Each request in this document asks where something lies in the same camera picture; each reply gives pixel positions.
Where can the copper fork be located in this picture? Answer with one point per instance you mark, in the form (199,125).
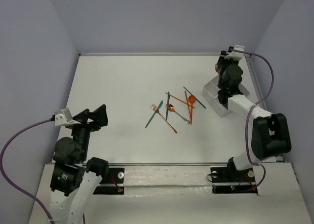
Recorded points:
(217,68)
(163,118)

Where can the orange yellow chopstick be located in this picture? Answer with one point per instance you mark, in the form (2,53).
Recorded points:
(185,102)

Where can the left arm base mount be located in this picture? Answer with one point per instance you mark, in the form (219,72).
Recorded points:
(113,184)

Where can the orange plastic spoon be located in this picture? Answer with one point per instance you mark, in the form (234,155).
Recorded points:
(191,100)

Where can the dark blue plastic knife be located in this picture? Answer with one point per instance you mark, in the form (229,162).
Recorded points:
(167,110)

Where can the red orange chopstick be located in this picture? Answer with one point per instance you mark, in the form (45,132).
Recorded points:
(189,112)

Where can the teal chopstick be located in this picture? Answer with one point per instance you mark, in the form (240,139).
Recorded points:
(195,98)

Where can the teal plastic knife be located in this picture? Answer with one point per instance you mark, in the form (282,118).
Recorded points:
(151,118)

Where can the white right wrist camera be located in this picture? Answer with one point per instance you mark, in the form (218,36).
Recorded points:
(235,52)

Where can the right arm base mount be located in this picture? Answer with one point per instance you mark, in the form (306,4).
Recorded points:
(240,183)

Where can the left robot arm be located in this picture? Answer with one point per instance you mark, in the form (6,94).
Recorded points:
(74,177)

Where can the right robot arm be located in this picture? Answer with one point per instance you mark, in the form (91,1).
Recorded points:
(266,133)

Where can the aluminium table rail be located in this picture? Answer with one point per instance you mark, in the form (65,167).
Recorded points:
(169,164)

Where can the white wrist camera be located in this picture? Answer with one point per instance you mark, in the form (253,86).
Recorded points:
(235,52)
(62,117)

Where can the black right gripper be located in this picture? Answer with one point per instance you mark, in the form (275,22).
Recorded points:
(222,60)

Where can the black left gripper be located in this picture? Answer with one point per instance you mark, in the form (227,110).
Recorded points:
(86,121)

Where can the copper bowl silver spoon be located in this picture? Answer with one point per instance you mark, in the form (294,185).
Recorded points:
(172,109)

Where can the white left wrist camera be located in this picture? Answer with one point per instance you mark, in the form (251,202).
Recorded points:
(62,117)

